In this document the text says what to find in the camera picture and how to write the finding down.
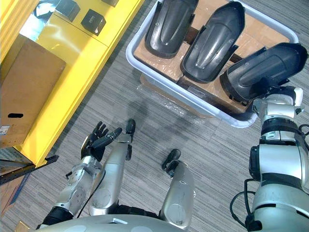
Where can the cardboard box with blue print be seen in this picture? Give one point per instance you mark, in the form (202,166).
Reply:
(10,193)

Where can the dark robot foot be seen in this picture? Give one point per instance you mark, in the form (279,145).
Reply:
(172,158)
(131,125)

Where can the black plastic housing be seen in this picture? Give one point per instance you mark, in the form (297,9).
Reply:
(212,43)
(169,26)
(263,65)

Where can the black metal shelf bracket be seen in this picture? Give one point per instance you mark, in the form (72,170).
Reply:
(21,170)

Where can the dark left robot foot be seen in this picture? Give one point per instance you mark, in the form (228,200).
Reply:
(131,125)

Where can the brown cardboard box with label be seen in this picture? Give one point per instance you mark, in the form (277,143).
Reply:
(212,95)

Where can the pale grey plastic bin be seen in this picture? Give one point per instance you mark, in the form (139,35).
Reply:
(154,77)

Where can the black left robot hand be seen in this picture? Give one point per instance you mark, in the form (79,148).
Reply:
(95,147)

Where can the silver robot torso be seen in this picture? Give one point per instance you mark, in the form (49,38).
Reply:
(108,224)

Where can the large brown cardboard box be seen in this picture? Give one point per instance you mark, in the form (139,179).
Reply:
(29,91)

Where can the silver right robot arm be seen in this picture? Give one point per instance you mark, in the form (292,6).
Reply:
(280,157)

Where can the silver left robot leg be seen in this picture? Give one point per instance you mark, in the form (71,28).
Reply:
(113,174)

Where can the brown taped cardboard box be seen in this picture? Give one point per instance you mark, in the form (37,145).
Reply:
(144,58)

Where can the silver right robot leg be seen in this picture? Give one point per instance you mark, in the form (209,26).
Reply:
(179,193)

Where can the dark right robot foot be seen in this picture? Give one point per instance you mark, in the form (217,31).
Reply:
(172,158)

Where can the wrapped cardboard box under bin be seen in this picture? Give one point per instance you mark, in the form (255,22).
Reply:
(169,96)

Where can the small black cube box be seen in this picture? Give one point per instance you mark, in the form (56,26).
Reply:
(110,2)
(68,9)
(93,22)

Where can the yellow metal shelf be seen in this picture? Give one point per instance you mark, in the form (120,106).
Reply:
(72,72)

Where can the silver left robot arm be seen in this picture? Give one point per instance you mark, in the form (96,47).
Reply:
(74,193)

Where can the silver robot leg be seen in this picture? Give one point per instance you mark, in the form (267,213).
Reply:
(113,174)
(179,193)

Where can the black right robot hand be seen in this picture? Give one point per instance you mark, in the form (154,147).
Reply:
(277,88)

